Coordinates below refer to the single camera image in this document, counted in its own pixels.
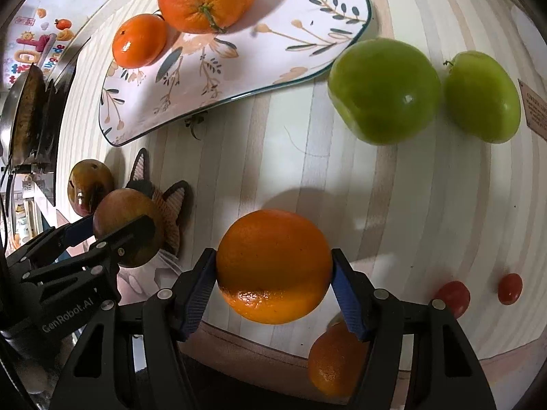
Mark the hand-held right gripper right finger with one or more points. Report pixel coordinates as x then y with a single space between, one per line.
347 297

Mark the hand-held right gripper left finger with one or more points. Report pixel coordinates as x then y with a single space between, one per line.
197 297

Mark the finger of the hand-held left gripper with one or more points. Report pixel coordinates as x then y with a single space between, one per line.
79 231
132 230

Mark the brown round fruit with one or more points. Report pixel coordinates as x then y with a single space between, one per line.
124 206
87 179

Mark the smooth orange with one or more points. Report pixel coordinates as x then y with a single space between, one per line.
333 363
273 260

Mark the red cherry tomato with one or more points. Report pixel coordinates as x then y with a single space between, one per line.
454 297
510 289

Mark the large green apple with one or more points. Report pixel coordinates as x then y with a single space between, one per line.
380 89

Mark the floral oval plate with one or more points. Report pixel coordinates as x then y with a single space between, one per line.
256 59

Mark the black wok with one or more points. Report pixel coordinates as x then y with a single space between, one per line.
25 111

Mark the black stove top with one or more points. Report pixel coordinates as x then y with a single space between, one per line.
60 89

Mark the striped cat print mat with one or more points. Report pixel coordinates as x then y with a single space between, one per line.
277 158

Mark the small tangerine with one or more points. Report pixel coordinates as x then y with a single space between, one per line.
139 40

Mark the brown mat label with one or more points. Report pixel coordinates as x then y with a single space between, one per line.
534 109

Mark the colourful wall sticker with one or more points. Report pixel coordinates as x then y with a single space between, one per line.
38 45

